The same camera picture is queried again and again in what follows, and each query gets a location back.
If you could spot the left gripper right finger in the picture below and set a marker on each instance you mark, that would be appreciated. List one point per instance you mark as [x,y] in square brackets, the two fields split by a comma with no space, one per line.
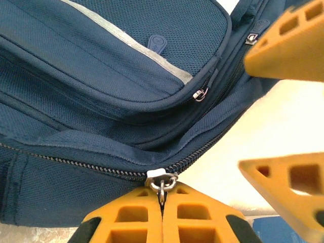
[192,227]

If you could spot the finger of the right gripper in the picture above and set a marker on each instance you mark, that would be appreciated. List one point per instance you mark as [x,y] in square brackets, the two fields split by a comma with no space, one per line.
[283,192]
[298,55]

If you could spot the blue notebook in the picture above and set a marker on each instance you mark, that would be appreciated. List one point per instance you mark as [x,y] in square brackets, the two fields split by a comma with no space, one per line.
[273,233]

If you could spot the navy blue backpack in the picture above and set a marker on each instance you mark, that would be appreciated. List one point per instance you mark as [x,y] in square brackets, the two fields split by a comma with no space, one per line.
[101,76]

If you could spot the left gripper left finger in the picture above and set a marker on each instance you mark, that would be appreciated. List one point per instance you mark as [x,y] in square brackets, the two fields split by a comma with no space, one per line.
[131,227]

